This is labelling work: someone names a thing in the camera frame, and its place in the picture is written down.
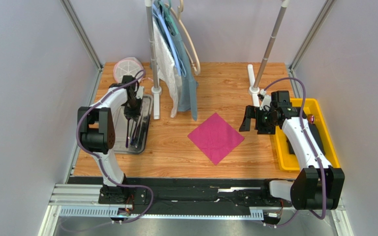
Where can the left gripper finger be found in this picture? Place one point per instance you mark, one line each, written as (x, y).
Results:
(127, 132)
(135, 134)

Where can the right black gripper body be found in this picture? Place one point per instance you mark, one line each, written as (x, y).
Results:
(258, 119)

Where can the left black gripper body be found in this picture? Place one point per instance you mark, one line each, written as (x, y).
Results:
(133, 107)

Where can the purple metal spoon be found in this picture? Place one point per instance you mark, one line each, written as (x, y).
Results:
(132, 124)

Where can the pink paper napkin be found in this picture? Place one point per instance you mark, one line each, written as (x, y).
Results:
(215, 138)

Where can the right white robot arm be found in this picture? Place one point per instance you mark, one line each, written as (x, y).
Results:
(319, 184)

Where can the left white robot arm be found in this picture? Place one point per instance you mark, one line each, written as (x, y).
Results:
(95, 135)

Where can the silver metal tray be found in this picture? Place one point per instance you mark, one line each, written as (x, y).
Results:
(120, 123)

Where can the left rack pole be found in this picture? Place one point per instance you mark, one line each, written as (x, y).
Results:
(156, 89)

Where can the rack pole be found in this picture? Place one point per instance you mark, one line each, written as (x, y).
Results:
(254, 80)
(156, 89)

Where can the right rack pole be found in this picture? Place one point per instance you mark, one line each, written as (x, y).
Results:
(254, 80)

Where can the pink white mesh basket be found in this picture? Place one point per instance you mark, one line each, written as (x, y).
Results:
(128, 66)

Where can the pink gold utensil in bin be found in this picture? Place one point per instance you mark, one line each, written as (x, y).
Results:
(312, 119)

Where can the yellow plastic bin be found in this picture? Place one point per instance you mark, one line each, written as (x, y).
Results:
(305, 147)

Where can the black object in bin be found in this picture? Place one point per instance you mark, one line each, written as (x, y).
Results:
(316, 136)

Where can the white lace cloth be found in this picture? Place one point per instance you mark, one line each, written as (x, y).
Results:
(167, 69)

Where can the blue grey hanging cloth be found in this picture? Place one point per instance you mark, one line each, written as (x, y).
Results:
(188, 98)

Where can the blue clothes hanger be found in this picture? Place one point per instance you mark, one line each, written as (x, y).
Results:
(170, 34)

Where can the beige clothes hanger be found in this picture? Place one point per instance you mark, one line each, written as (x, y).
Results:
(189, 45)

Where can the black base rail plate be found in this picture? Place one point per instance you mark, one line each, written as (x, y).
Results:
(187, 196)

